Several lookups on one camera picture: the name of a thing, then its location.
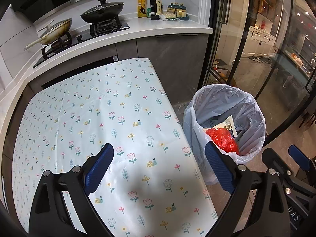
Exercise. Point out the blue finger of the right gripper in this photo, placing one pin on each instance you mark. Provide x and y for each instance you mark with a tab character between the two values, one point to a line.
299	157

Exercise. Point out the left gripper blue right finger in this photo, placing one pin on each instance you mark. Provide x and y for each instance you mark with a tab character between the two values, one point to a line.
223	167

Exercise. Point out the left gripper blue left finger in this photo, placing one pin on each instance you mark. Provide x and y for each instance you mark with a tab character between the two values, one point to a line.
95	168

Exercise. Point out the red plastic bag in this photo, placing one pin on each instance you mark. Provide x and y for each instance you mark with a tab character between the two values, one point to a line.
223	139

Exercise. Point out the beige bread snack packet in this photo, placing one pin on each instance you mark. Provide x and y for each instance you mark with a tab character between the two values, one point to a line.
229	125

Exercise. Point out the trash bin with plastic liner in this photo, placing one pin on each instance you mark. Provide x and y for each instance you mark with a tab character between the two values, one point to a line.
221	106

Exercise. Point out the black gas stove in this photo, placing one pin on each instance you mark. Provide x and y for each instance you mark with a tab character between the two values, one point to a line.
94	31

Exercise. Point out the beige frying pan with lid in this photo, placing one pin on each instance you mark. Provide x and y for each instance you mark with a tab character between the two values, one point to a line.
52	33

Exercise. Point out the black wok with lid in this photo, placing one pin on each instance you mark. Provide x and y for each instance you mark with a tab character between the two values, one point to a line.
102	12

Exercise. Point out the small green jar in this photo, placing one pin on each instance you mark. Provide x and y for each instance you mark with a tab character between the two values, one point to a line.
148	12

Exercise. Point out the dark soy sauce bottle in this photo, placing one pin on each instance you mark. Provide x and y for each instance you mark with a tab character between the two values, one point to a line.
155	9

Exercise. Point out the yellow packet on counter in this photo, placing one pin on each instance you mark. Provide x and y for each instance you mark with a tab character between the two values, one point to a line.
142	8

